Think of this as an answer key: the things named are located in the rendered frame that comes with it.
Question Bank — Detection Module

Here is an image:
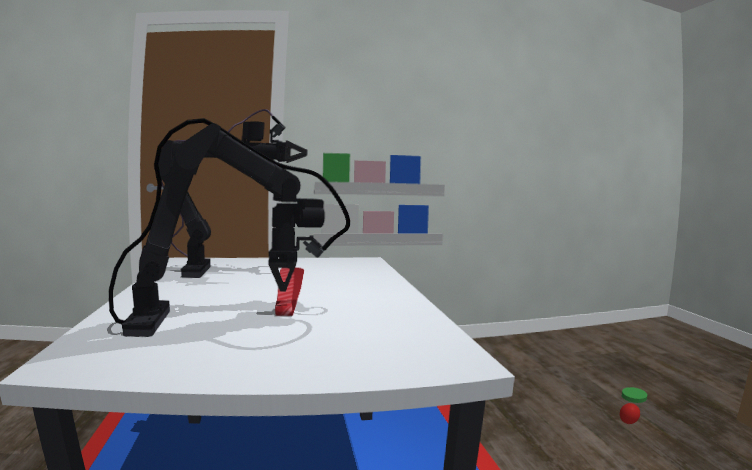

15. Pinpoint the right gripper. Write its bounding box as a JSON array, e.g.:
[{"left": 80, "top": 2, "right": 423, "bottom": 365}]
[{"left": 268, "top": 227, "right": 322, "bottom": 292}]

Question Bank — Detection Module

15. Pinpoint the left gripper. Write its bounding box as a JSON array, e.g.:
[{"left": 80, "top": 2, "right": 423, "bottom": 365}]
[{"left": 261, "top": 124, "right": 307, "bottom": 163}]

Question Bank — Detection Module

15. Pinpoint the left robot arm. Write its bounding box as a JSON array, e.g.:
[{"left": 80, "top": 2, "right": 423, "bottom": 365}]
[{"left": 158, "top": 121, "right": 286, "bottom": 272}]

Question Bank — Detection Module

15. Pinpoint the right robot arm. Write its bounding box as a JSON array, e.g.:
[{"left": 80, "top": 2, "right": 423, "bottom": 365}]
[{"left": 122, "top": 123, "right": 325, "bottom": 330}]

